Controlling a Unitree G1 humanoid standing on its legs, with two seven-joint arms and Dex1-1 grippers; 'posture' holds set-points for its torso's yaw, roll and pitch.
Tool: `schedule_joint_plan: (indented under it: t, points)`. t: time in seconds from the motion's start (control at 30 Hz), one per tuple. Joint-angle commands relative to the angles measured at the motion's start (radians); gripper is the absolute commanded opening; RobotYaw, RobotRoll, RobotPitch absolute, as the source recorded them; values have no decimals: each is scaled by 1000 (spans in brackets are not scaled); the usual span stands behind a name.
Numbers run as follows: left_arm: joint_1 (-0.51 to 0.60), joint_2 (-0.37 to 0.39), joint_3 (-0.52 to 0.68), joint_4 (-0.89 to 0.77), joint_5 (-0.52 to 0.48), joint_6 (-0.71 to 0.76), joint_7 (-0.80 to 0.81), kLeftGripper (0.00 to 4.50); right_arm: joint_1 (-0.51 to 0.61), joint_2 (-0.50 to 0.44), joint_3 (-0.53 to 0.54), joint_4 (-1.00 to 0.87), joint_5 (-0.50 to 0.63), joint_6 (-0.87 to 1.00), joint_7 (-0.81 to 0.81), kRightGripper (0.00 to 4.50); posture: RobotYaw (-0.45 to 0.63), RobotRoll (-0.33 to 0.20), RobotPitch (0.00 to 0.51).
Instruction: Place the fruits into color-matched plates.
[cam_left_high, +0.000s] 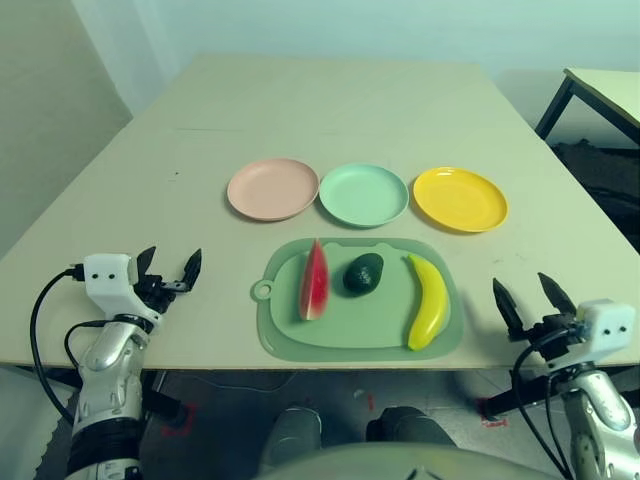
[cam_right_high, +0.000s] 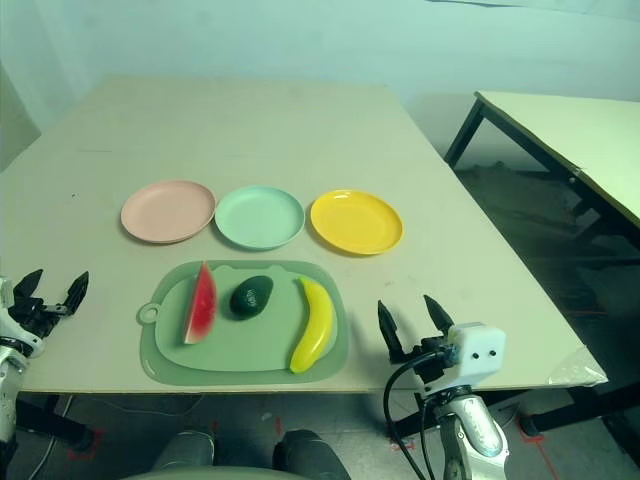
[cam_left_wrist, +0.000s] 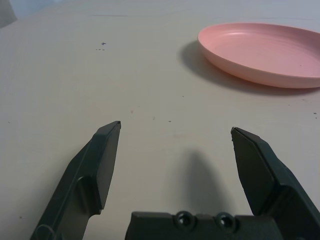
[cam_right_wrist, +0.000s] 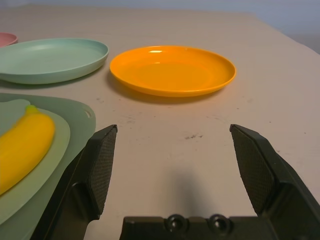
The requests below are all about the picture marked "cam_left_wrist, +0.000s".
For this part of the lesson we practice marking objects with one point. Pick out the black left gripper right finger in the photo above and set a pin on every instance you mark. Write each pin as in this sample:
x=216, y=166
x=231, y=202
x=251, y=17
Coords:
x=265, y=180

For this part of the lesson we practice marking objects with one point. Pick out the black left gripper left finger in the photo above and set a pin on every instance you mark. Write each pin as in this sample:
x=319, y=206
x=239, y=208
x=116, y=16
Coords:
x=82, y=175

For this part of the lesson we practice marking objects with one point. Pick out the pink round plate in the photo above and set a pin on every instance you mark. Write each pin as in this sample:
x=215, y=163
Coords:
x=262, y=52

